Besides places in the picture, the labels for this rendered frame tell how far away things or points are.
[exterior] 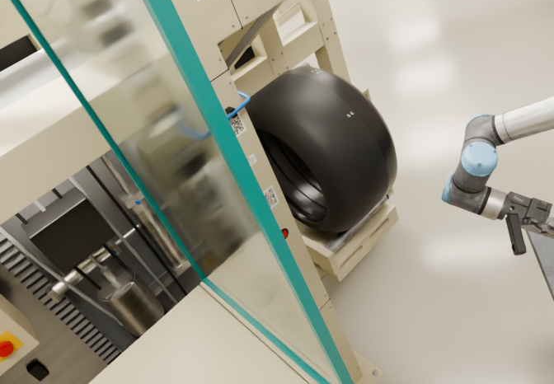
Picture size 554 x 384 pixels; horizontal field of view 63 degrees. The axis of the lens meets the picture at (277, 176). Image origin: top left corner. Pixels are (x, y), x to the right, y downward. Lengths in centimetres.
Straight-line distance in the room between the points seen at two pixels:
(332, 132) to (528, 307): 151
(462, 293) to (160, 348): 176
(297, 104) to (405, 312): 147
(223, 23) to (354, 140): 57
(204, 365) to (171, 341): 12
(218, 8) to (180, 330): 96
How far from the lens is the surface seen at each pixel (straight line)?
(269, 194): 144
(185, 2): 119
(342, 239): 166
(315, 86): 145
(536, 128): 141
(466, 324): 248
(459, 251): 275
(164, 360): 115
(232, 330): 110
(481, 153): 136
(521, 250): 146
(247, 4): 160
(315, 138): 135
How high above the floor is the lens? 210
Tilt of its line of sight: 35 degrees down
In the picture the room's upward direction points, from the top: 24 degrees counter-clockwise
